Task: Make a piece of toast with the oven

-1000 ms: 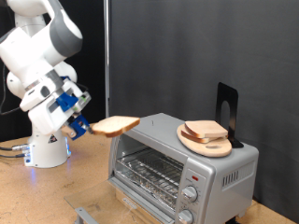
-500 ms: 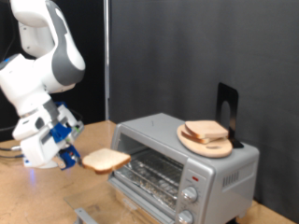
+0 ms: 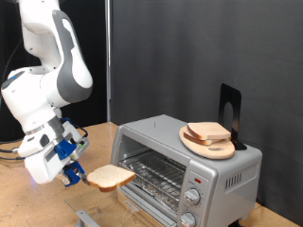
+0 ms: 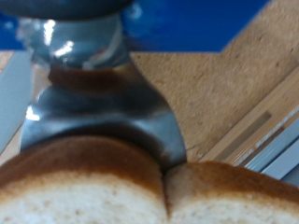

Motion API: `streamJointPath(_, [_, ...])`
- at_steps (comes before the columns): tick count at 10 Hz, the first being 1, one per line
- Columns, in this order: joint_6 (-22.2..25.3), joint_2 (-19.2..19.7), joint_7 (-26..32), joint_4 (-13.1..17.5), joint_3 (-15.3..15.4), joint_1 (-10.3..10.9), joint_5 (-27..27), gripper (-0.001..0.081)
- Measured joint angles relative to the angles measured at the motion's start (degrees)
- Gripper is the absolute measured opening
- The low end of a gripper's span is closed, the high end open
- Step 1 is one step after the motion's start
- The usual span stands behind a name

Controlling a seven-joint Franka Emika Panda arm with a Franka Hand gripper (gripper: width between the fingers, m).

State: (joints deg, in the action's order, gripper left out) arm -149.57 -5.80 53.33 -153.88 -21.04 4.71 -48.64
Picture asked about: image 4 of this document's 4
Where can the metal spatula with blue block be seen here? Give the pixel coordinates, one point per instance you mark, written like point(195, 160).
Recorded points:
point(93, 109)

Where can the white bread slice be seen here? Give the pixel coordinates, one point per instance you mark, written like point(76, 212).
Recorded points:
point(93, 186)

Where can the wooden crate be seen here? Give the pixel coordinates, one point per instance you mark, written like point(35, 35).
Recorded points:
point(249, 124)

